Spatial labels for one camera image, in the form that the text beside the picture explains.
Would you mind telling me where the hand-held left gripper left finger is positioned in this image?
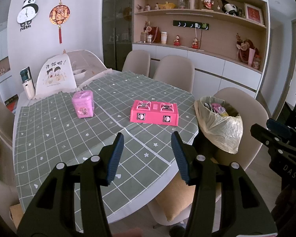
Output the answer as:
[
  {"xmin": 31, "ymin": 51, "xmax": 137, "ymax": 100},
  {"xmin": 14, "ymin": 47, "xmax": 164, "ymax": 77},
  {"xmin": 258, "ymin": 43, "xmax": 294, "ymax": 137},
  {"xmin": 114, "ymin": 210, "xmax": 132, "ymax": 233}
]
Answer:
[{"xmin": 17, "ymin": 132, "xmax": 125, "ymax": 237}]

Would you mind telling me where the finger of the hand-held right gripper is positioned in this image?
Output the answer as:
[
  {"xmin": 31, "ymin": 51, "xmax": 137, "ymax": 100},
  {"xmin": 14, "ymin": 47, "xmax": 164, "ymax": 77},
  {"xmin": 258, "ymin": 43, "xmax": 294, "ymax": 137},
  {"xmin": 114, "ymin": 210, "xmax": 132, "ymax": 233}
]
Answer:
[
  {"xmin": 266, "ymin": 118, "xmax": 293, "ymax": 141},
  {"xmin": 250, "ymin": 123, "xmax": 294, "ymax": 154}
]

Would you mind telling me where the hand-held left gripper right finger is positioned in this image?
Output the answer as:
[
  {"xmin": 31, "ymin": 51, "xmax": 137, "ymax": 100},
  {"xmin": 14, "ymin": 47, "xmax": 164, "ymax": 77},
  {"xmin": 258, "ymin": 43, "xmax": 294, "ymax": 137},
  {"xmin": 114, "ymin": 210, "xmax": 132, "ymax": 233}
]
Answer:
[{"xmin": 171, "ymin": 131, "xmax": 278, "ymax": 237}]

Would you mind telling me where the translucent plastic bin bag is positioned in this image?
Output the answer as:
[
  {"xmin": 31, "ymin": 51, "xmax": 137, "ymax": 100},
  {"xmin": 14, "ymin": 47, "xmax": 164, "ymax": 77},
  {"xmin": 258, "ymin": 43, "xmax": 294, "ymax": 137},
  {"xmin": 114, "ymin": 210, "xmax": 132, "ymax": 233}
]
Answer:
[{"xmin": 194, "ymin": 96, "xmax": 244, "ymax": 154}]

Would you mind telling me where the pink snack packet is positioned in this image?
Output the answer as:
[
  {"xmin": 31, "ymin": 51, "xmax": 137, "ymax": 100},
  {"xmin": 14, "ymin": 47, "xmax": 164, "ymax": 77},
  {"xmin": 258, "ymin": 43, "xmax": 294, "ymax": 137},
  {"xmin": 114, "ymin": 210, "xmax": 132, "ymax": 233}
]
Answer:
[{"xmin": 210, "ymin": 103, "xmax": 229, "ymax": 116}]

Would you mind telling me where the beige dining chair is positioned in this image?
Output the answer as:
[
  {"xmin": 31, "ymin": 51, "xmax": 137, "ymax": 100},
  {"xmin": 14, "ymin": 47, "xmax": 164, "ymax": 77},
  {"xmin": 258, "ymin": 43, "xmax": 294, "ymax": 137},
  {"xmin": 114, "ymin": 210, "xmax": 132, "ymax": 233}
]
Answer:
[
  {"xmin": 122, "ymin": 50, "xmax": 151, "ymax": 78},
  {"xmin": 153, "ymin": 55, "xmax": 195, "ymax": 93},
  {"xmin": 0, "ymin": 100, "xmax": 16, "ymax": 151},
  {"xmin": 148, "ymin": 87, "xmax": 270, "ymax": 226},
  {"xmin": 0, "ymin": 173, "xmax": 20, "ymax": 228}
]

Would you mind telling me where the tan seat cushion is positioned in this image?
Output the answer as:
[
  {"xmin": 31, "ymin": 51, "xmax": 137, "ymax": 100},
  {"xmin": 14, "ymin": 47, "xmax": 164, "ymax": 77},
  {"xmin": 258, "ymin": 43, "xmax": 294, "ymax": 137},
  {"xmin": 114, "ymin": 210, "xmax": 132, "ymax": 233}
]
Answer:
[{"xmin": 155, "ymin": 173, "xmax": 222, "ymax": 222}]

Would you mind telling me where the pink toy stove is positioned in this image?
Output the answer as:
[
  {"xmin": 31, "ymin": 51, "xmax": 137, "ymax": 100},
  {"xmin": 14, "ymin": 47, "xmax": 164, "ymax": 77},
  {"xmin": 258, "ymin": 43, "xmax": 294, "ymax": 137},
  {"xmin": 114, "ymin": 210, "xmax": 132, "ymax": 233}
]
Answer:
[{"xmin": 130, "ymin": 100, "xmax": 180, "ymax": 127}]

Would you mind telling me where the grey checked tablecloth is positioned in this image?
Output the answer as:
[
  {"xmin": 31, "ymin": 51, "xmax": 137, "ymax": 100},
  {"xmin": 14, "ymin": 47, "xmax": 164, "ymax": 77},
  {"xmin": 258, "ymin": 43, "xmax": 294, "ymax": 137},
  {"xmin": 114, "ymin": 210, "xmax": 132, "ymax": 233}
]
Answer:
[{"xmin": 13, "ymin": 70, "xmax": 200, "ymax": 218}]

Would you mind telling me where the pink tin box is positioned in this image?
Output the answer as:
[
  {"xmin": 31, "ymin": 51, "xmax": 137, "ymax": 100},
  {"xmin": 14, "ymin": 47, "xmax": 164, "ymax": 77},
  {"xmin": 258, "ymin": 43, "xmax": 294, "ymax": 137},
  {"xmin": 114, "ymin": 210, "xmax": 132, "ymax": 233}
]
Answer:
[{"xmin": 71, "ymin": 90, "xmax": 94, "ymax": 119}]

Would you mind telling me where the white sideboard cabinet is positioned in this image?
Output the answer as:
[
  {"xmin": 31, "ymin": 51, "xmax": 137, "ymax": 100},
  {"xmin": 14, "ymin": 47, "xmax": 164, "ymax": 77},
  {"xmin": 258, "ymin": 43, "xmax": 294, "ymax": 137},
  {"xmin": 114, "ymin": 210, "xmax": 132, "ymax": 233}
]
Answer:
[{"xmin": 132, "ymin": 43, "xmax": 263, "ymax": 97}]

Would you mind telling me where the mesh food cover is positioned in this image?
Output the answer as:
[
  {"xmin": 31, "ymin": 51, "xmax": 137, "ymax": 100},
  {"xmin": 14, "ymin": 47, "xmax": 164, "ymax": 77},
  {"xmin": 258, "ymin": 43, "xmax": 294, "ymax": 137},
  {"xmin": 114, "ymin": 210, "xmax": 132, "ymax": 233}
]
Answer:
[{"xmin": 35, "ymin": 49, "xmax": 114, "ymax": 100}]

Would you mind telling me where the white bottle with green lid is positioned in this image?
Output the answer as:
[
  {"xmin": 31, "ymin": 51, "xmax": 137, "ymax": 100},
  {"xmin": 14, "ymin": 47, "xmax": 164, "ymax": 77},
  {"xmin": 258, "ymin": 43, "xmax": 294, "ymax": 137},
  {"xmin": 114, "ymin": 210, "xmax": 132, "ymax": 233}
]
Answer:
[{"xmin": 20, "ymin": 67, "xmax": 36, "ymax": 100}]

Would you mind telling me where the red framed picture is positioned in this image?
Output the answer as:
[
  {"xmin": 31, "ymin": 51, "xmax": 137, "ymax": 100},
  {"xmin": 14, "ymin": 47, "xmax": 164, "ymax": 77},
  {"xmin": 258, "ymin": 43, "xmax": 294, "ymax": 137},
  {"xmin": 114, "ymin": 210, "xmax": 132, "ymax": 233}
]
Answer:
[{"xmin": 244, "ymin": 3, "xmax": 264, "ymax": 25}]

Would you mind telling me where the red printed card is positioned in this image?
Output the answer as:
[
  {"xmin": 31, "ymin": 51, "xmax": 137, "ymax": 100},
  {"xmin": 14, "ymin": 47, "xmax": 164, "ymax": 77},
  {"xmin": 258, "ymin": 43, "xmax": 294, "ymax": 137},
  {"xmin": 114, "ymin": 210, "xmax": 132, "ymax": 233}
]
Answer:
[{"xmin": 4, "ymin": 94, "xmax": 19, "ymax": 114}]

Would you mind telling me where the glass vase with flowers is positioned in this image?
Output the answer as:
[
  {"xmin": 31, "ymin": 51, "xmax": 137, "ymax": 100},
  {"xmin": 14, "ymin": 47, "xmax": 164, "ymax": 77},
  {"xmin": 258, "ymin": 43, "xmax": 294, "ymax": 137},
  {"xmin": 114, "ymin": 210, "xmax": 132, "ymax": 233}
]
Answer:
[{"xmin": 141, "ymin": 21, "xmax": 155, "ymax": 43}]

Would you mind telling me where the dark red gift bag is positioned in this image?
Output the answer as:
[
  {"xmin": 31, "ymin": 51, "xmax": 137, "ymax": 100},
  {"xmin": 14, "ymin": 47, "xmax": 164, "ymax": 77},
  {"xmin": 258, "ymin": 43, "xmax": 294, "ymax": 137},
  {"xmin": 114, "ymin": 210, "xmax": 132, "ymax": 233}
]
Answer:
[{"xmin": 152, "ymin": 26, "xmax": 162, "ymax": 43}]

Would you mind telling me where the wine bottle in panda holder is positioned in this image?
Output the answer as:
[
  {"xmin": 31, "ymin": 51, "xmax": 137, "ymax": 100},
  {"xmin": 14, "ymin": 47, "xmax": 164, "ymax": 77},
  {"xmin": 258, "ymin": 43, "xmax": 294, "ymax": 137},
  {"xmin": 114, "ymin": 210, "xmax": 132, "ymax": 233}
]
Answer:
[{"xmin": 217, "ymin": 0, "xmax": 240, "ymax": 16}]

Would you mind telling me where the dark glass cabinet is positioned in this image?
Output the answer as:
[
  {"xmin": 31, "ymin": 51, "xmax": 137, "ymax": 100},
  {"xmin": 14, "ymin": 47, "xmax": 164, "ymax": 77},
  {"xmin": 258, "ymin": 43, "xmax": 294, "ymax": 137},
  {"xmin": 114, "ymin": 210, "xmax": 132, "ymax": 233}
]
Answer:
[{"xmin": 102, "ymin": 0, "xmax": 134, "ymax": 71}]

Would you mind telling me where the red hanging knot ornament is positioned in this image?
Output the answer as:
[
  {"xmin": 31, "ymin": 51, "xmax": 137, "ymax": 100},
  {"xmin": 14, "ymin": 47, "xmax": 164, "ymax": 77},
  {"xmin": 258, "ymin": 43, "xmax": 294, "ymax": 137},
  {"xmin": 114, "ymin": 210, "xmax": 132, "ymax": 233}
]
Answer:
[{"xmin": 49, "ymin": 0, "xmax": 71, "ymax": 44}]

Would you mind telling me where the yellow teapot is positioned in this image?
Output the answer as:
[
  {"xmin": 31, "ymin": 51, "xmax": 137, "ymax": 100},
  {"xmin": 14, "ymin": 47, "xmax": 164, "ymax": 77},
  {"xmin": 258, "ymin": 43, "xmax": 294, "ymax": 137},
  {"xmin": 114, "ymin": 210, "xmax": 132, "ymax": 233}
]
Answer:
[{"xmin": 155, "ymin": 2, "xmax": 177, "ymax": 10}]

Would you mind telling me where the wooden wall shelf unit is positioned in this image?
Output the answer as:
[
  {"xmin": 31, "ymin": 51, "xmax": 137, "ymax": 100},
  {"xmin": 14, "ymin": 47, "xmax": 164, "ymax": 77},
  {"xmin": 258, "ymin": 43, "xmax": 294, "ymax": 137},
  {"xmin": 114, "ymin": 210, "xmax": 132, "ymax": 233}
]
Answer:
[{"xmin": 133, "ymin": 0, "xmax": 268, "ymax": 73}]

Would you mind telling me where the white charger cable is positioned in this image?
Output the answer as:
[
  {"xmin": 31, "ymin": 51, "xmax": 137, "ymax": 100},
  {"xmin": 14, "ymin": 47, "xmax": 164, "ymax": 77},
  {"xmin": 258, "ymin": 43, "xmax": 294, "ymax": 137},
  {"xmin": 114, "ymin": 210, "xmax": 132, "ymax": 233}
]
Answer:
[{"xmin": 194, "ymin": 24, "xmax": 204, "ymax": 51}]

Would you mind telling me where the black wall power strip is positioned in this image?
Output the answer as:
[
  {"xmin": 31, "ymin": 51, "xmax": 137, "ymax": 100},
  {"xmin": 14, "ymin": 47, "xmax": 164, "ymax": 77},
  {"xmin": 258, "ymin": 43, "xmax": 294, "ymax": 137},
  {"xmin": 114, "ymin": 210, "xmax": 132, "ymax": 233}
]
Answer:
[{"xmin": 173, "ymin": 20, "xmax": 210, "ymax": 31}]

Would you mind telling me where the small wall picture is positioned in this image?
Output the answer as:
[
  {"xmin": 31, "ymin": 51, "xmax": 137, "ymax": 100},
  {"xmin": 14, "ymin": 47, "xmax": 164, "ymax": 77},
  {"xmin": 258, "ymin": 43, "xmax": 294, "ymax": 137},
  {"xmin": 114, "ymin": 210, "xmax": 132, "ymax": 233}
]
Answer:
[{"xmin": 0, "ymin": 57, "xmax": 11, "ymax": 78}]

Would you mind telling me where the panda wall clock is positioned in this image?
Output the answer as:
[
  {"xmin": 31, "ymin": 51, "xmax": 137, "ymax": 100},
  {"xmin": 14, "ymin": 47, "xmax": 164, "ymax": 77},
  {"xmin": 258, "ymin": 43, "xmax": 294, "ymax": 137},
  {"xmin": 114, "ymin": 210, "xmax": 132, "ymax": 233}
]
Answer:
[{"xmin": 17, "ymin": 0, "xmax": 38, "ymax": 32}]

